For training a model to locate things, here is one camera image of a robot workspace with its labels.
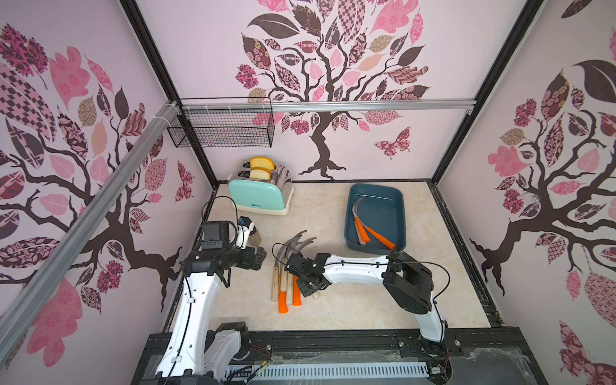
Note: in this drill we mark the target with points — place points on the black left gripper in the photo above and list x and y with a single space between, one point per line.
247 254

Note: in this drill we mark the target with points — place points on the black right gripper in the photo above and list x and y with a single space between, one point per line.
298 272

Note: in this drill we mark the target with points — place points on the orange handle sickle boxed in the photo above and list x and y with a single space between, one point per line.
364 232

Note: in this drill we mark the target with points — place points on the teal plastic storage box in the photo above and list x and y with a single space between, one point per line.
383 211

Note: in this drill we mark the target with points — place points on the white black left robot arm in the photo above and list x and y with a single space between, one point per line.
190 352

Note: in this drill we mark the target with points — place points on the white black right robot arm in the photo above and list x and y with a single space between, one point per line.
408 281

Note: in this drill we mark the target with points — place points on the black lid spice jar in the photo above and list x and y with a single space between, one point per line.
255 238

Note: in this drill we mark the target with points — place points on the mint green toaster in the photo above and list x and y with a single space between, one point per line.
259 196

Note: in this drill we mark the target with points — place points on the pale bread slice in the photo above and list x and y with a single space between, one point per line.
260 174

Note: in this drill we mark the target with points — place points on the yellow bread slice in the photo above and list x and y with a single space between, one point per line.
262 163

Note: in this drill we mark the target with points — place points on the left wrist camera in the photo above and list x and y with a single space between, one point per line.
222 235

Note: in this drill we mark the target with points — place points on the white vented cable duct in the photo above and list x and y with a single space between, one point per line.
356 371

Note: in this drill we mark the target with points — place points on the black wire basket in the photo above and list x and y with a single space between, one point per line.
226 122

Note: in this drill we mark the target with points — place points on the aluminium rail back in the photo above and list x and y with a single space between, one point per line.
375 105

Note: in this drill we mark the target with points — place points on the aluminium rail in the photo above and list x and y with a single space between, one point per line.
375 105
33 297

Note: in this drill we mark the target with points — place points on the aluminium rail left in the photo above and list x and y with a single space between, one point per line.
33 297

